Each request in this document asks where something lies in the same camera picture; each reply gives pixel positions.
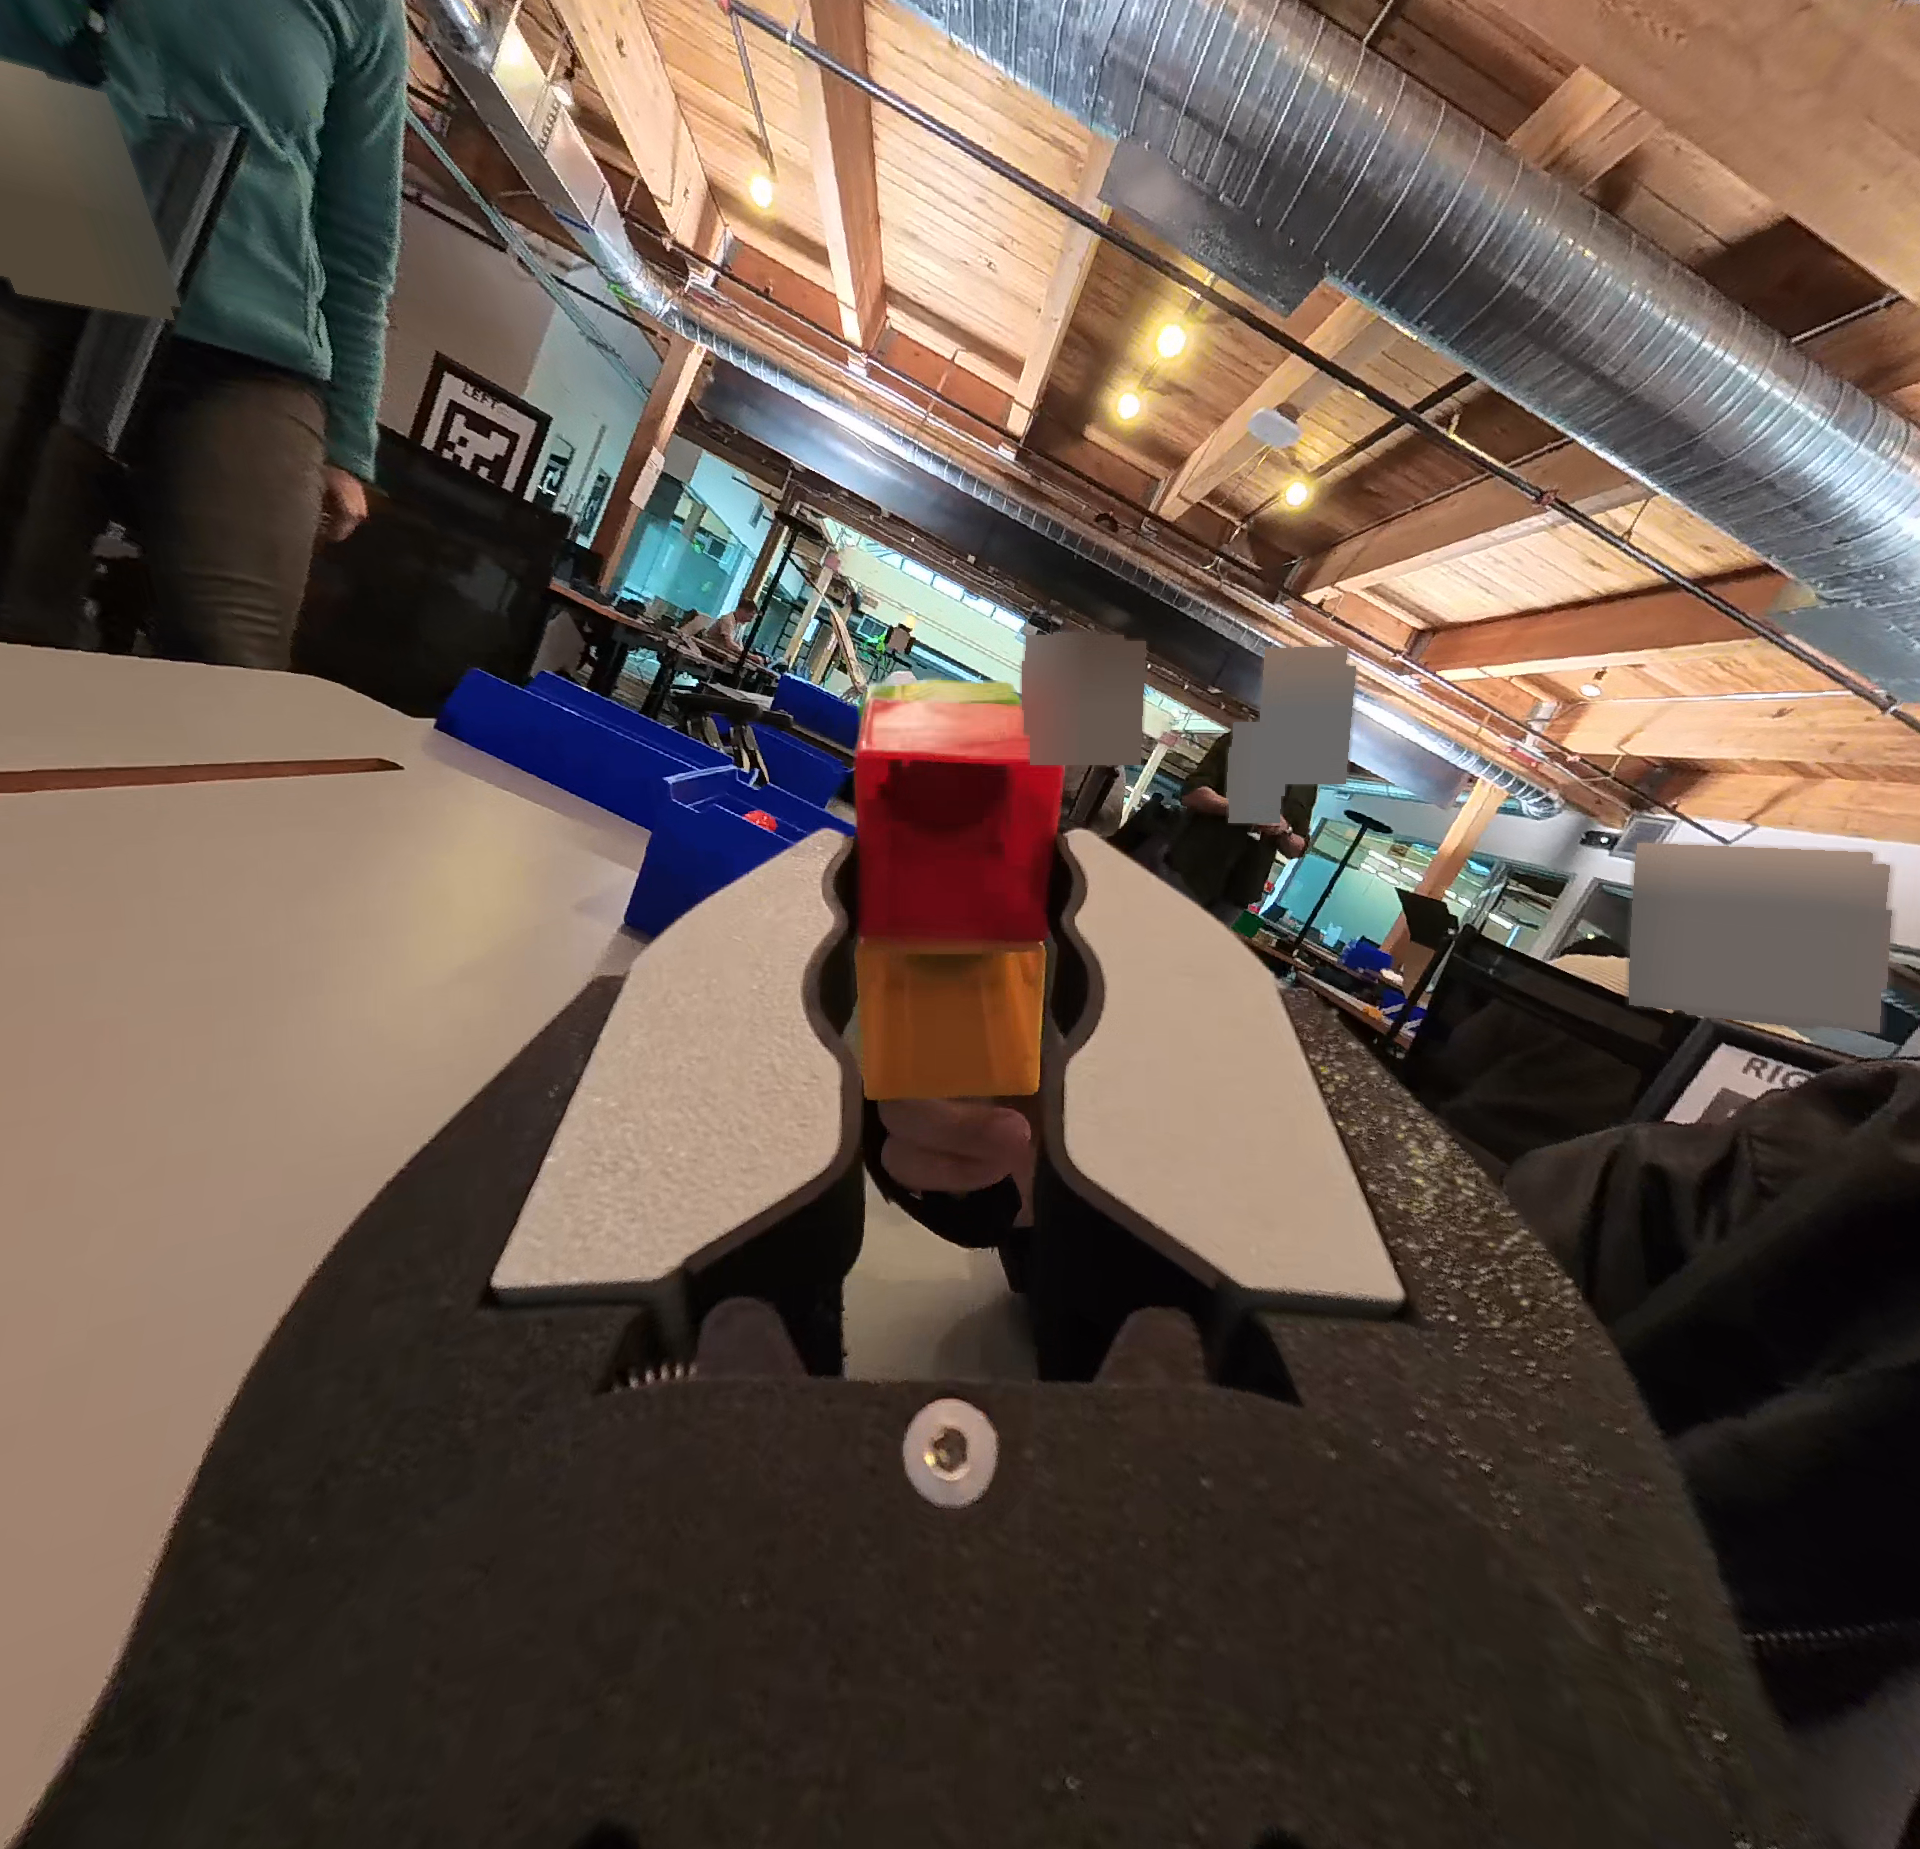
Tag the green mega block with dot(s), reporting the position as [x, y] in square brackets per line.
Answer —
[945, 693]

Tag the red mega block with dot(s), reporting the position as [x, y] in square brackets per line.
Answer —
[960, 831]

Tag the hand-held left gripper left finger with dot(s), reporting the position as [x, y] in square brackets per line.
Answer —
[677, 1114]

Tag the silver duct pipe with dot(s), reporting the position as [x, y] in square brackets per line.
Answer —
[1350, 139]

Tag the ceiling lamp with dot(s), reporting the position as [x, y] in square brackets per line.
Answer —
[1297, 492]
[1128, 403]
[1172, 334]

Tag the black office chair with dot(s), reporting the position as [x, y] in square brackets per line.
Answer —
[422, 591]

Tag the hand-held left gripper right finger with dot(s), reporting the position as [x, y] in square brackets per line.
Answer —
[1232, 1114]

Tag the person's right hand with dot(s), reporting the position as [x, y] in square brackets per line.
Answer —
[954, 1145]

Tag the black monitor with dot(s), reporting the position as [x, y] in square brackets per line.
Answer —
[1532, 1055]

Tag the yellow mega block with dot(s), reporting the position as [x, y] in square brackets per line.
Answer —
[954, 1025]

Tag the black white marker sign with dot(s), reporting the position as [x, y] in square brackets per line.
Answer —
[481, 426]

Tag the blue storage bin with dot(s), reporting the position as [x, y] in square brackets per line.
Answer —
[571, 741]
[817, 710]
[705, 845]

